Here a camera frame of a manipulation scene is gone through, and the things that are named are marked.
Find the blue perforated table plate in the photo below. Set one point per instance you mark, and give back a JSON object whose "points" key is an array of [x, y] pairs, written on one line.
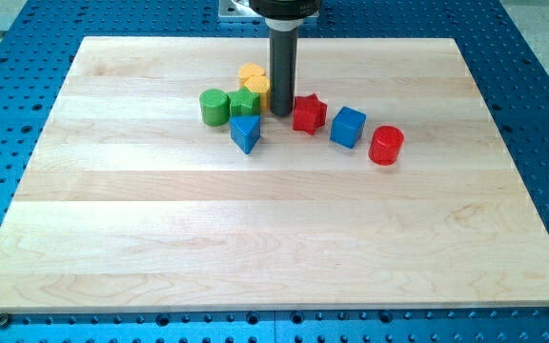
{"points": [[38, 48]]}

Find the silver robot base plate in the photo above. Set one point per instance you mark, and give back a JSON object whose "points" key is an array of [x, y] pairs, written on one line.
{"points": [[237, 9]]}

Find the green star block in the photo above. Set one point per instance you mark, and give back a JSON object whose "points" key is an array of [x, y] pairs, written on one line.
{"points": [[244, 102]]}

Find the red cylinder block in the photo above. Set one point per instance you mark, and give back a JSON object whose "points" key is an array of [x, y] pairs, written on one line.
{"points": [[385, 145]]}

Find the black round tool flange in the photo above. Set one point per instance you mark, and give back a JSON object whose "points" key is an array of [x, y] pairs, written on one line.
{"points": [[285, 9]]}

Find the green cylinder block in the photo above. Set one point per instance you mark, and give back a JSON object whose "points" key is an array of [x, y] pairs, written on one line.
{"points": [[214, 105]]}

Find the yellow hexagon block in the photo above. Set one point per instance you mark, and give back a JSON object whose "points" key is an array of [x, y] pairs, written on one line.
{"points": [[260, 84]]}

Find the blue cube block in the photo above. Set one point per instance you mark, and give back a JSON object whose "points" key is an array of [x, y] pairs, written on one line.
{"points": [[347, 127]]}

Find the blue triangle block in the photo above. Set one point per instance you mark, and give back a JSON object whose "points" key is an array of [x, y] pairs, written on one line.
{"points": [[245, 131]]}

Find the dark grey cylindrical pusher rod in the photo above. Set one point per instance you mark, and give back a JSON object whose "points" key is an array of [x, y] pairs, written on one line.
{"points": [[283, 45]]}

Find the yellow cylinder block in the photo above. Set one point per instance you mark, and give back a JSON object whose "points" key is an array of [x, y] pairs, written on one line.
{"points": [[247, 71]]}

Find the red star block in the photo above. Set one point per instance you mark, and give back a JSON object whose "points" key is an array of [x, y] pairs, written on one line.
{"points": [[309, 113]]}

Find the light wooden board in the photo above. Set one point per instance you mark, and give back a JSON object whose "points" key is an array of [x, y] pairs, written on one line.
{"points": [[131, 204]]}

